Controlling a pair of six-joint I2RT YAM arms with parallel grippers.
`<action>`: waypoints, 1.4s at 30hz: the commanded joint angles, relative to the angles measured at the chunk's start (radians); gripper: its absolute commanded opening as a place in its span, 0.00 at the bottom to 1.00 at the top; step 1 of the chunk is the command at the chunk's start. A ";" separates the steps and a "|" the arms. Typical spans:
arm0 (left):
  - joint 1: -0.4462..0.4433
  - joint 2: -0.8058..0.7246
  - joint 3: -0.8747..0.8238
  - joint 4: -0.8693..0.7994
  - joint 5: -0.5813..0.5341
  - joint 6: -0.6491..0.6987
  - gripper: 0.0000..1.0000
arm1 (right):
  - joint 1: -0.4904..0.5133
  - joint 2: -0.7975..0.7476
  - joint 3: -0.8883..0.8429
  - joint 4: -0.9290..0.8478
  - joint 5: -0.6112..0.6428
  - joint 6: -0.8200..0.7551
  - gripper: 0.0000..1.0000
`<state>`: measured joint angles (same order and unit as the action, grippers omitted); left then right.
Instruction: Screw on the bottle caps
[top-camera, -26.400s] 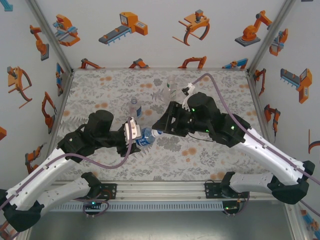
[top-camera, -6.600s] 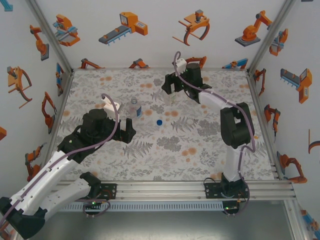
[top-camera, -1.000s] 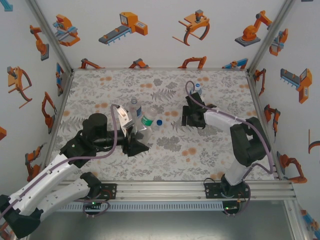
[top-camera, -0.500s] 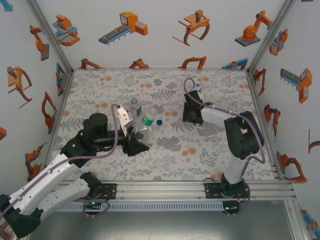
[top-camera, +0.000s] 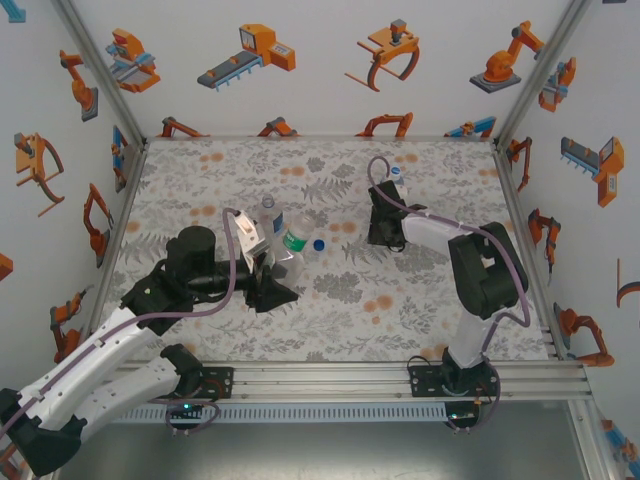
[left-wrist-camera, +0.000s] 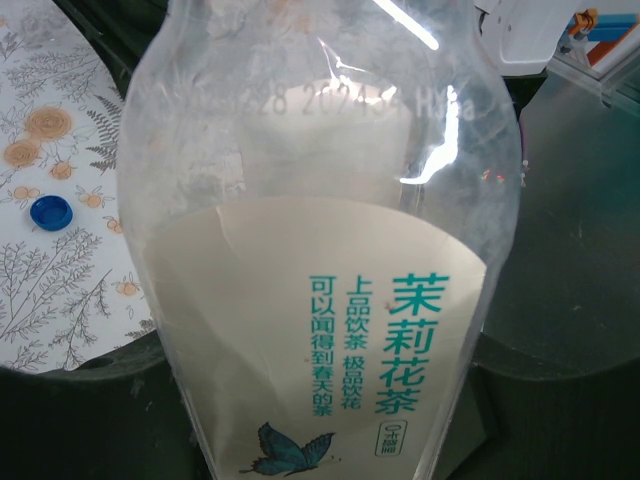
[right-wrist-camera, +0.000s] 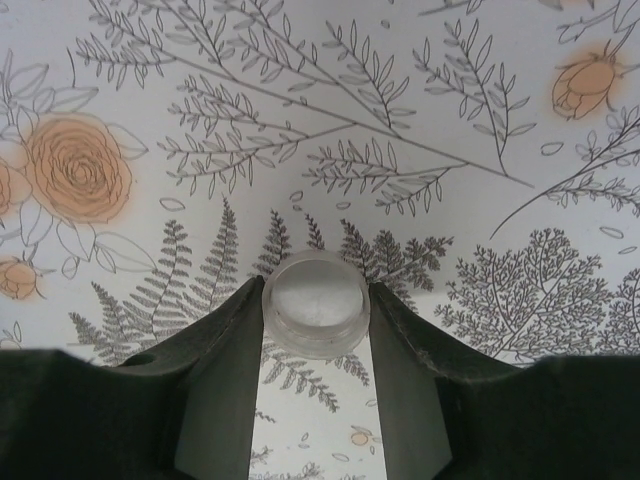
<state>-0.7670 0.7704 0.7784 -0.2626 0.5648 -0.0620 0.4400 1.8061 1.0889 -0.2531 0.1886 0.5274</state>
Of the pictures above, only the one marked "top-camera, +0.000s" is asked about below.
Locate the clear bottle bright blue label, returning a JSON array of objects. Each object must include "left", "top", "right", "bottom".
[{"left": 384, "top": 164, "right": 410, "bottom": 200}]

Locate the clear bottle green neck label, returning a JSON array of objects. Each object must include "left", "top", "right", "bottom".
[{"left": 268, "top": 210, "right": 316, "bottom": 287}]

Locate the clear bottle dark blue label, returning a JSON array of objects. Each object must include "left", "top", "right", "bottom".
[{"left": 256, "top": 193, "right": 287, "bottom": 247}]

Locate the floral patterned tablecloth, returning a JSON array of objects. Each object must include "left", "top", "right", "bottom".
[{"left": 97, "top": 138, "right": 556, "bottom": 364}]

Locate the small circuit board green light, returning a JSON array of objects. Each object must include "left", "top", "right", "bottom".
[
  {"left": 447, "top": 407, "right": 482, "bottom": 426},
  {"left": 167, "top": 402, "right": 204, "bottom": 420}
]

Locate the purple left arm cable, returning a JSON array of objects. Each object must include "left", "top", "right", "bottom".
[{"left": 0, "top": 207, "right": 246, "bottom": 439}]

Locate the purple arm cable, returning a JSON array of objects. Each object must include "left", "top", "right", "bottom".
[
  {"left": 0, "top": 207, "right": 246, "bottom": 439},
  {"left": 367, "top": 155, "right": 531, "bottom": 381}
]

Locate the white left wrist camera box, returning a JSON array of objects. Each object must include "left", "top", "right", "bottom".
[{"left": 233, "top": 210, "right": 271, "bottom": 261}]

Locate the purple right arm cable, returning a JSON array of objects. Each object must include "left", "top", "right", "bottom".
[{"left": 367, "top": 155, "right": 531, "bottom": 381}]

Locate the aluminium table edge rail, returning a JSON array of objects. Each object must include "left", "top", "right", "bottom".
[
  {"left": 143, "top": 133, "right": 499, "bottom": 144},
  {"left": 89, "top": 139, "right": 151, "bottom": 321},
  {"left": 492, "top": 140, "right": 569, "bottom": 361}
]

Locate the wide aluminium extrusion rail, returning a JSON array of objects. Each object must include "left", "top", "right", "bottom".
[{"left": 99, "top": 360, "right": 594, "bottom": 401}]

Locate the slotted white cable duct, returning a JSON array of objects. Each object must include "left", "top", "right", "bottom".
[{"left": 112, "top": 402, "right": 449, "bottom": 425}]

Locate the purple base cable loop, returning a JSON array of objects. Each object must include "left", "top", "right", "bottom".
[
  {"left": 447, "top": 369, "right": 501, "bottom": 436},
  {"left": 149, "top": 397, "right": 221, "bottom": 437}
]

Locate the aluminium frame post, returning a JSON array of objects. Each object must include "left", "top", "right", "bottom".
[
  {"left": 567, "top": 398, "right": 619, "bottom": 480},
  {"left": 492, "top": 0, "right": 596, "bottom": 151},
  {"left": 49, "top": 0, "right": 150, "bottom": 149}
]

